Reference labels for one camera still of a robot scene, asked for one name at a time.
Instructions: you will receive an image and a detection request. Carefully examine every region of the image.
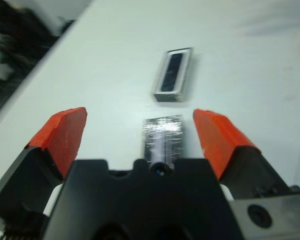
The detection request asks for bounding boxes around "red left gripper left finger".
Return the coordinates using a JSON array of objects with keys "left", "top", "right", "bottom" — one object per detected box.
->
[{"left": 0, "top": 106, "right": 88, "bottom": 226}]

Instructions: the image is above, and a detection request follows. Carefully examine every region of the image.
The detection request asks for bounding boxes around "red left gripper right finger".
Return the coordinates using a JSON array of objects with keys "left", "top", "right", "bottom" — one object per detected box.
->
[{"left": 192, "top": 108, "right": 300, "bottom": 200}]

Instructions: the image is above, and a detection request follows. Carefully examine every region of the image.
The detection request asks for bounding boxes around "black plastic-wrapped box lid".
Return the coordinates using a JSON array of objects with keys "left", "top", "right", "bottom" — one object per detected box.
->
[{"left": 141, "top": 113, "right": 184, "bottom": 166}]

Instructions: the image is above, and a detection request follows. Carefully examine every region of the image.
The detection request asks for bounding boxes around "white-lined camera box base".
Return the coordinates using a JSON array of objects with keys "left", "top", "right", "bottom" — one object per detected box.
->
[{"left": 151, "top": 46, "right": 195, "bottom": 103}]

